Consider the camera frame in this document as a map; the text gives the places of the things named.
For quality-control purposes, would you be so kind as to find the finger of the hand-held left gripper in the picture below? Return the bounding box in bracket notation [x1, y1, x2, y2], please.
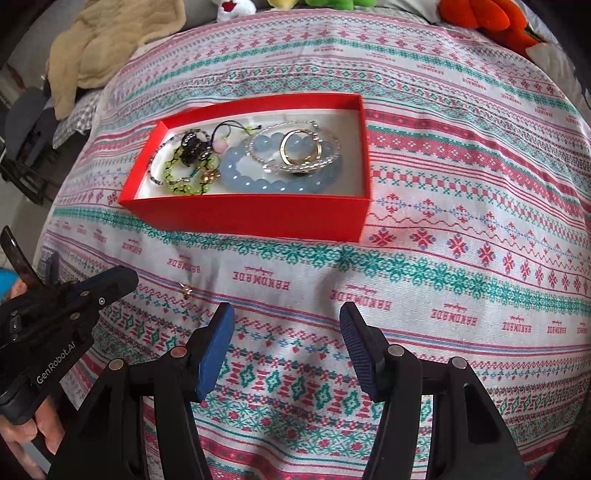
[60, 267, 139, 296]
[69, 282, 139, 324]

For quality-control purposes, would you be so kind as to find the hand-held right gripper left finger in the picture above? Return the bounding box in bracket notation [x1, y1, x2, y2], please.
[46, 302, 236, 480]

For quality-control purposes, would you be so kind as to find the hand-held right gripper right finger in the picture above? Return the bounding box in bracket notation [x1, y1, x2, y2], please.
[339, 302, 529, 480]

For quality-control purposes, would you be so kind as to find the thin small-bead bracelet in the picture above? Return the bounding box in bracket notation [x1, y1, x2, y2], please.
[148, 134, 220, 186]

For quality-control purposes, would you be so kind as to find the red cardboard box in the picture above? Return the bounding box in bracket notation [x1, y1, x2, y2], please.
[117, 92, 375, 243]

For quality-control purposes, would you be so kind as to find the dark bead ornament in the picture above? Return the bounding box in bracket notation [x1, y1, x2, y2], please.
[178, 130, 211, 167]

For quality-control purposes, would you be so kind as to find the clear crystal bead bracelet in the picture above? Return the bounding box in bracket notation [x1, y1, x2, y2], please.
[245, 121, 340, 174]

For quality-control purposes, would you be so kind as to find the gold flower ring ornament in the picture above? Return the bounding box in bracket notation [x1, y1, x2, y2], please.
[279, 130, 324, 168]

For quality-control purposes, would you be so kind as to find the person's left hand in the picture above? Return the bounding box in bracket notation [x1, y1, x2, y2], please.
[0, 401, 65, 467]

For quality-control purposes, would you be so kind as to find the grey checked cloth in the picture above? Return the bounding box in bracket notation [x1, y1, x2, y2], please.
[51, 92, 105, 148]

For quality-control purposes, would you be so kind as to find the dark chair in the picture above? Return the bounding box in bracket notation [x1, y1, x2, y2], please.
[0, 88, 61, 204]

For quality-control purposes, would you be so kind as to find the patterned woven blanket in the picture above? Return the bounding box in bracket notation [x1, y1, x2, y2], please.
[37, 11, 591, 480]

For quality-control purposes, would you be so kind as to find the beige fleece blanket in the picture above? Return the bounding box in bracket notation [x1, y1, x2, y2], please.
[46, 0, 188, 90]

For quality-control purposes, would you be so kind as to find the white plush toy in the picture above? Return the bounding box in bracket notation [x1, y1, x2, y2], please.
[217, 0, 257, 21]

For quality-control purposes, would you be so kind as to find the white deer print pillow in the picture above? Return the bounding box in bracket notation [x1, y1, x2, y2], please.
[526, 41, 578, 88]

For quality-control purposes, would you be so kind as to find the green plush toy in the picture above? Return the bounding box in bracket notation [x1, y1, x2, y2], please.
[302, 0, 379, 12]

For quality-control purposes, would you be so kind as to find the orange plush toy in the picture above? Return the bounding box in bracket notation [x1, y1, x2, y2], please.
[438, 0, 539, 47]

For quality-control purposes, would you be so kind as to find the green bead bracelet black cord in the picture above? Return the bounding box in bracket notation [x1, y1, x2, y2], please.
[161, 121, 264, 197]

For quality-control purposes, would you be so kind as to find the pale blue bead bracelet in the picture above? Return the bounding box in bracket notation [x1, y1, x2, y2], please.
[222, 131, 345, 195]

